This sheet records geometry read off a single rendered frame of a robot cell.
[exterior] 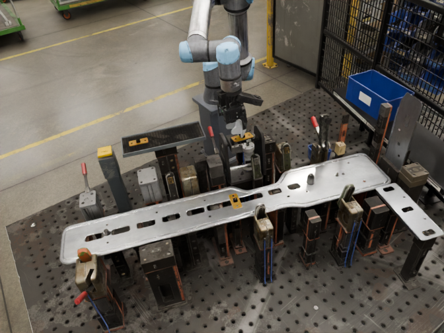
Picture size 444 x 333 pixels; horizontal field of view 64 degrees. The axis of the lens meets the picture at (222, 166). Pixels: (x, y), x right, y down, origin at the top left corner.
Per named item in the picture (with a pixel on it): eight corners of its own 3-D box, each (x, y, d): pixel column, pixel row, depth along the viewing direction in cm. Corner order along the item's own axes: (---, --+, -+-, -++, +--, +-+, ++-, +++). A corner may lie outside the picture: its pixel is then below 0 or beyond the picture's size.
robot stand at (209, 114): (199, 153, 224) (191, 97, 199) (226, 141, 232) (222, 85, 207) (217, 170, 211) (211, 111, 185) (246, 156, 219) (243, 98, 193)
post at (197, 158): (205, 222, 181) (195, 162, 155) (202, 215, 185) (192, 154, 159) (214, 220, 182) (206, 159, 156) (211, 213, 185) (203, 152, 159)
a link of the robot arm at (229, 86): (234, 70, 127) (246, 78, 121) (236, 81, 130) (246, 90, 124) (216, 76, 125) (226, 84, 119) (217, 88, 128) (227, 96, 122)
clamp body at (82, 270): (102, 339, 139) (69, 290, 116) (101, 306, 150) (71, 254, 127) (129, 332, 141) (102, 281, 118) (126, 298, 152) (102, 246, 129)
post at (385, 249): (382, 255, 158) (398, 211, 140) (368, 236, 167) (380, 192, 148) (394, 252, 159) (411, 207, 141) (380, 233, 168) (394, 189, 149)
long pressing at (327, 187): (58, 273, 130) (57, 270, 129) (63, 227, 147) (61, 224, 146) (394, 184, 151) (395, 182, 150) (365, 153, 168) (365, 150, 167)
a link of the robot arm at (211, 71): (205, 76, 195) (203, 52, 186) (230, 75, 193) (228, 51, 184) (203, 87, 186) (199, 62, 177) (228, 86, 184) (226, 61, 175)
